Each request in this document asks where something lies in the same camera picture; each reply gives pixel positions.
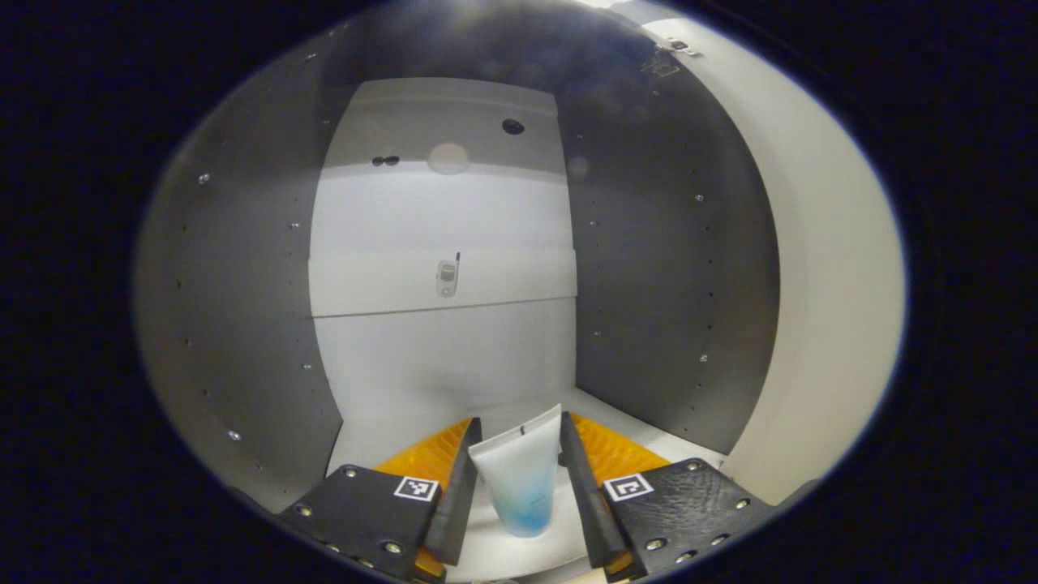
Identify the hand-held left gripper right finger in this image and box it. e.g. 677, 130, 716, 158
560, 411, 775, 583

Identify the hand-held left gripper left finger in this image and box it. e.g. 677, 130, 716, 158
276, 418, 483, 583

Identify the blue and white bottle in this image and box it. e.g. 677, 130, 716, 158
468, 403, 563, 539

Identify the dark grey cabinet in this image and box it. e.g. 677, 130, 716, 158
134, 0, 783, 520

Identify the white cabinet shelf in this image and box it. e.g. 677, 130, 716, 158
324, 388, 727, 583

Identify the metal door hinge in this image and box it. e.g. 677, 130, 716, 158
649, 36, 702, 78

